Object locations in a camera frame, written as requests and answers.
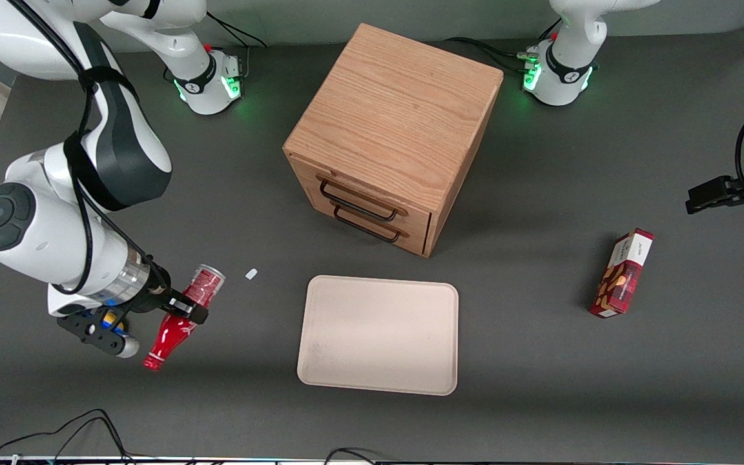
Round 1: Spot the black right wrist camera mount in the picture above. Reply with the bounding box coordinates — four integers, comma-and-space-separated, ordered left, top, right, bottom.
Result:
57, 309, 141, 359

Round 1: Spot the thin black floor cable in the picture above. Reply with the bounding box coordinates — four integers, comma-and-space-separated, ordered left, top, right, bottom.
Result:
324, 448, 379, 465
0, 408, 137, 464

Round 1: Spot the black cable at left arm base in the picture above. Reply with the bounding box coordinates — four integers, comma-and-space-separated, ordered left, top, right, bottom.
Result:
444, 37, 528, 73

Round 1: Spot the black wire drawer handle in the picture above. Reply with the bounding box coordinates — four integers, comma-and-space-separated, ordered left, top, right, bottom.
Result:
333, 205, 402, 243
319, 179, 398, 222

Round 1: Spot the red plaid snack box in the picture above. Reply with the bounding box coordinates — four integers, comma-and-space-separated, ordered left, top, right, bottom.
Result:
589, 228, 655, 318

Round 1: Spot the wooden drawer front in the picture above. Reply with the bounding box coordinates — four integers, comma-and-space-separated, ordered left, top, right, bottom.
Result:
301, 184, 432, 258
289, 157, 435, 236

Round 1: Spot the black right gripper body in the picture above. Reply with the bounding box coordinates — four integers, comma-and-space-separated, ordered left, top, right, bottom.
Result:
130, 284, 183, 317

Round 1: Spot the black cable at right arm base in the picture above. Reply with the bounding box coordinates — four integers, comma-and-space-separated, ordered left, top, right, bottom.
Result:
207, 10, 268, 47

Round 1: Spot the wooden drawer cabinet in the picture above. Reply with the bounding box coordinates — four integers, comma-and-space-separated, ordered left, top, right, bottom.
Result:
283, 23, 504, 258

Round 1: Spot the beige rectangular tray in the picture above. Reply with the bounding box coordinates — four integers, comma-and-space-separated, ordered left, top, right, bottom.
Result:
297, 275, 460, 396

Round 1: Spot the black cable along right arm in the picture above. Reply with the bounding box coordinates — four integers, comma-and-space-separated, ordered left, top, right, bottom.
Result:
14, 0, 172, 324

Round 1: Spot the black cable at arm base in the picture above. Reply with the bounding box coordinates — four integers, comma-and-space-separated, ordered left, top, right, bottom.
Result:
207, 10, 268, 47
444, 37, 528, 73

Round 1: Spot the red coke bottle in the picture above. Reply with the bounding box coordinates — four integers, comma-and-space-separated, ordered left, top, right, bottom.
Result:
143, 263, 227, 372

